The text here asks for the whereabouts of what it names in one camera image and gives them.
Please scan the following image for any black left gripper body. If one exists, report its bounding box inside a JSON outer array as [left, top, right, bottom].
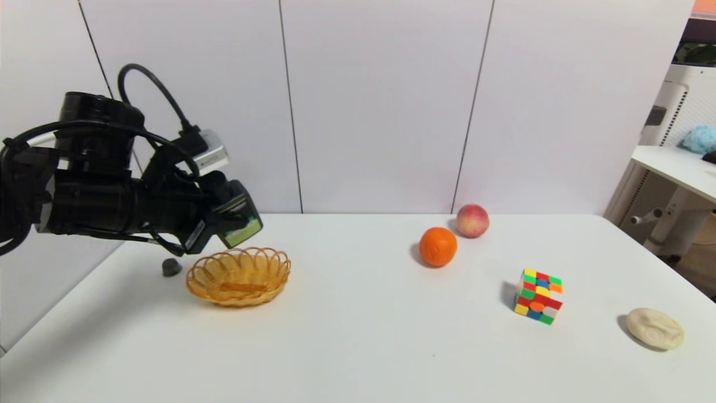
[[136, 193, 222, 255]]

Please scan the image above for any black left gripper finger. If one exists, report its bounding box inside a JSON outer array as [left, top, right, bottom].
[[208, 211, 248, 239], [199, 170, 228, 202]]

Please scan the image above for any black pump bottle green label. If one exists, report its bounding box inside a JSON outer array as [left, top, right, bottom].
[[215, 179, 264, 250]]

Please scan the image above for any yellow woven wicker basket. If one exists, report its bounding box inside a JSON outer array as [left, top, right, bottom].
[[186, 247, 291, 307]]

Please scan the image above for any orange fruit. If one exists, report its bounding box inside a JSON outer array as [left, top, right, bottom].
[[419, 227, 458, 268]]

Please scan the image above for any red yellow peach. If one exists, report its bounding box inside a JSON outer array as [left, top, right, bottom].
[[456, 204, 490, 239]]

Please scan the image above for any multicoloured puzzle cube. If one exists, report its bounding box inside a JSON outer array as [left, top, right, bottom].
[[513, 268, 564, 325]]

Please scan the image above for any cream white bun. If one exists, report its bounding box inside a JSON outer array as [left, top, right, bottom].
[[625, 307, 685, 351]]

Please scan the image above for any white side desk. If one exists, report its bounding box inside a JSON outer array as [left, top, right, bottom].
[[630, 146, 716, 258]]

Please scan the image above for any white pegboard cabinet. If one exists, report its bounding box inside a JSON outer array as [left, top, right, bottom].
[[605, 63, 716, 229]]

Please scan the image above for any light blue crumpled cloth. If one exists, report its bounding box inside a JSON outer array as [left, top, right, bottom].
[[681, 125, 716, 155]]

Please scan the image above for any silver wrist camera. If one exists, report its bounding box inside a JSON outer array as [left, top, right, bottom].
[[189, 129, 230, 175]]

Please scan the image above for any black camera cable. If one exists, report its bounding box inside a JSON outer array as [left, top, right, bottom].
[[116, 63, 203, 154]]

